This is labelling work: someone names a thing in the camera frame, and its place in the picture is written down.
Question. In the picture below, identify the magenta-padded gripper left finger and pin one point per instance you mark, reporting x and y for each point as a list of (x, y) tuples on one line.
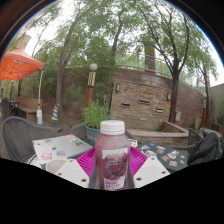
[(71, 172)]

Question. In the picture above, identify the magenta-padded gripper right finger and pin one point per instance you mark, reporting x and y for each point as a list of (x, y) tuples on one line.
[(151, 170)]

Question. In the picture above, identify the pink juice bottle white cap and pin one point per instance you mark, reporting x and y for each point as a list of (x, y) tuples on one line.
[(112, 156)]

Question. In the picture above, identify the silver laptop with stickers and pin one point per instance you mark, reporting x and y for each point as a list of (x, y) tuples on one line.
[(61, 146)]

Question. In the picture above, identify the black backpack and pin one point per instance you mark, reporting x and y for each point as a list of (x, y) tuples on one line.
[(205, 150)]

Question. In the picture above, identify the blue yellow striped cone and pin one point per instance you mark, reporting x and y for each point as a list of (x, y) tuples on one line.
[(55, 114)]

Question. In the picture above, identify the green plant in blue pot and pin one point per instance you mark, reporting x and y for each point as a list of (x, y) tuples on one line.
[(96, 115)]

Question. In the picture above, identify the orange canopy tent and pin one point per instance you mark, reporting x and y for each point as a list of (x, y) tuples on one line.
[(20, 65)]

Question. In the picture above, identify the grey wall utility box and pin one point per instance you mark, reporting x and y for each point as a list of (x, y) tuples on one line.
[(178, 116)]

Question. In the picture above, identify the wall lantern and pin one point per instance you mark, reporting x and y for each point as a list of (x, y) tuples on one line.
[(117, 87), (168, 96)]

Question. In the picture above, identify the globe-topped lamp post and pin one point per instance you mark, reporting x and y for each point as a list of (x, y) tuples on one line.
[(204, 110), (90, 86)]

